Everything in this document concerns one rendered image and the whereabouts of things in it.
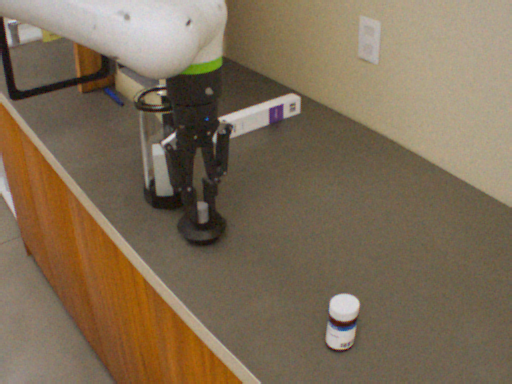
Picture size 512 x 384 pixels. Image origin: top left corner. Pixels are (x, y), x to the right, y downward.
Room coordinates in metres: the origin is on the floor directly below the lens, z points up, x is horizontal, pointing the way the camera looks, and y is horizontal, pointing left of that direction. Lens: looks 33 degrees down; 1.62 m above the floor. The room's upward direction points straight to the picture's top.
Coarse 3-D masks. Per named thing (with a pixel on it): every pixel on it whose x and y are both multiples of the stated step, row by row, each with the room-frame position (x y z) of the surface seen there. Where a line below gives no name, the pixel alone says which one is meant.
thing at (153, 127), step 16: (144, 96) 1.06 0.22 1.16; (160, 96) 1.08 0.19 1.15; (144, 112) 1.00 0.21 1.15; (160, 112) 0.99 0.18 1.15; (144, 128) 1.01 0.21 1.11; (160, 128) 1.00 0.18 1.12; (144, 144) 1.01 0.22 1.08; (176, 144) 1.01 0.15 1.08; (144, 160) 1.02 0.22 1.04; (160, 160) 1.00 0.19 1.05; (144, 176) 1.03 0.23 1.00; (160, 176) 1.00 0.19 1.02; (160, 192) 1.00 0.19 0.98; (176, 192) 1.00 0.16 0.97
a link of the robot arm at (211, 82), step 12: (216, 72) 0.89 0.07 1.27; (168, 84) 0.89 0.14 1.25; (180, 84) 0.87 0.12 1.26; (192, 84) 0.87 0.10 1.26; (204, 84) 0.87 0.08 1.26; (216, 84) 0.89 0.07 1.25; (168, 96) 0.89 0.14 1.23; (180, 96) 0.87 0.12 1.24; (192, 96) 0.87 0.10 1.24; (204, 96) 0.87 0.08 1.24; (216, 96) 0.88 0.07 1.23
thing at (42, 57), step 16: (32, 32) 1.49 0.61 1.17; (48, 32) 1.51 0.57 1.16; (16, 48) 1.46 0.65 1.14; (32, 48) 1.48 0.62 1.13; (48, 48) 1.51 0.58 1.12; (64, 48) 1.53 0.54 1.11; (80, 48) 1.55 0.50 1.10; (16, 64) 1.46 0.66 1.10; (32, 64) 1.48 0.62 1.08; (48, 64) 1.50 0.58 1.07; (64, 64) 1.53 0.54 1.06; (80, 64) 1.55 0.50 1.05; (96, 64) 1.57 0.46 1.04; (16, 80) 1.46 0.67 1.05; (32, 80) 1.48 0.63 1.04; (48, 80) 1.50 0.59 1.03; (64, 80) 1.52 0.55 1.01
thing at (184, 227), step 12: (204, 204) 0.91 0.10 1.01; (204, 216) 0.90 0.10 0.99; (216, 216) 0.92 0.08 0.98; (180, 228) 0.89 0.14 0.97; (192, 228) 0.88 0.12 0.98; (204, 228) 0.88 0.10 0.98; (216, 228) 0.89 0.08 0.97; (192, 240) 0.88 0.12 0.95; (204, 240) 0.87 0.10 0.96; (216, 240) 0.89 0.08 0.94
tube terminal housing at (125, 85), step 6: (156, 0) 1.37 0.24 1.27; (120, 72) 1.57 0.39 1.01; (114, 78) 1.61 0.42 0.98; (120, 78) 1.58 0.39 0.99; (126, 78) 1.54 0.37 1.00; (120, 84) 1.58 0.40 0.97; (126, 84) 1.54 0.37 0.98; (132, 84) 1.51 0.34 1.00; (138, 84) 1.48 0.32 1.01; (120, 90) 1.58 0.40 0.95; (126, 90) 1.55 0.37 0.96; (132, 90) 1.51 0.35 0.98; (138, 90) 1.48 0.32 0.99; (126, 96) 1.55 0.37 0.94; (132, 96) 1.52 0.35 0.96
